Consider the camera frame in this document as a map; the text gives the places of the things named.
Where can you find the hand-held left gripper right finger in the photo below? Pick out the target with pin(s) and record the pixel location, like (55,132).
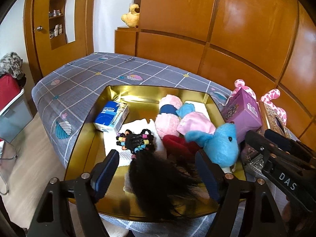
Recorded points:
(208,175)

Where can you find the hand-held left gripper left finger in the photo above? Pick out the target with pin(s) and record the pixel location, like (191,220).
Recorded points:
(106,175)

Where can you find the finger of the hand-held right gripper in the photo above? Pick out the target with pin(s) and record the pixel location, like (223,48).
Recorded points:
(259,144)
(279,138)

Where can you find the blue and pink plush toy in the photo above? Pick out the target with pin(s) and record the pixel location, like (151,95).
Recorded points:
(219,148)

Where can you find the white paper towel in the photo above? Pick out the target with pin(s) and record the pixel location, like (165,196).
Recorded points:
(111,140)

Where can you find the red plush toy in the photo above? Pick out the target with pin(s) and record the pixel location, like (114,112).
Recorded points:
(175,143)

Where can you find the black beaded hair wig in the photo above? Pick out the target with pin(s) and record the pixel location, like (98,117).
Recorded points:
(153,177)

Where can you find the blue tissue pack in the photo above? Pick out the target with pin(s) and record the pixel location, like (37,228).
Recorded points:
(108,116)

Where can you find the pink towel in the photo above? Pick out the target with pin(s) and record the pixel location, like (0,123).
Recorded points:
(167,123)

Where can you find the white sponge block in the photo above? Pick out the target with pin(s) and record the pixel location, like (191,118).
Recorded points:
(201,108)

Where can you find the gold tin box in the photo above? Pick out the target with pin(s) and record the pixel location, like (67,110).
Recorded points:
(138,93)

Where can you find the purple cardboard box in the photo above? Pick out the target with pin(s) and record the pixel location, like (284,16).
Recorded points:
(242,111)

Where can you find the pink spotted plush toy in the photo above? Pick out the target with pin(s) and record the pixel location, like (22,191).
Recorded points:
(271,96)

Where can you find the bed with grey checked sheet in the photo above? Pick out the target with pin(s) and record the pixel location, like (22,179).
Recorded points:
(86,79)

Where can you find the grey side table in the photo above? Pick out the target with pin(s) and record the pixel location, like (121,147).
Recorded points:
(14,121)

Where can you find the wooden wardrobe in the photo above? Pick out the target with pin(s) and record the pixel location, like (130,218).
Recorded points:
(246,29)

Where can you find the wooden door with shelf niche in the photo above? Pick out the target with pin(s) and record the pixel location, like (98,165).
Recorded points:
(74,54)

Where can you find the grey camouflage cloth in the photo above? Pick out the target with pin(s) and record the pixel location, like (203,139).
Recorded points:
(11,63)

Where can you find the group of small bottles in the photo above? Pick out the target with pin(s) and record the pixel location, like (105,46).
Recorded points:
(58,30)

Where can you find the yellow plush toy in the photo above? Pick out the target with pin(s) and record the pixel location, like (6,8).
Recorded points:
(130,17)

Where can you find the metal chair frame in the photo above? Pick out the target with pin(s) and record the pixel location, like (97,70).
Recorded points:
(15,153)

